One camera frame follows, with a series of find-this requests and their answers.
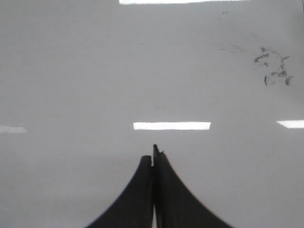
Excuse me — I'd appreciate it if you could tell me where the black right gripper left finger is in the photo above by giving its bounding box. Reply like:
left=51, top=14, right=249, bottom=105
left=87, top=155, right=153, bottom=228

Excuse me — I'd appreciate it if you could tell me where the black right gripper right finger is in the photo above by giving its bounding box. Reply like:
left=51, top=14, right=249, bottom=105
left=153, top=144, right=232, bottom=228

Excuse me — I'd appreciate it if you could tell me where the white whiteboard with metal frame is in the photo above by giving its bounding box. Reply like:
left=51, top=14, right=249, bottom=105
left=0, top=0, right=304, bottom=228

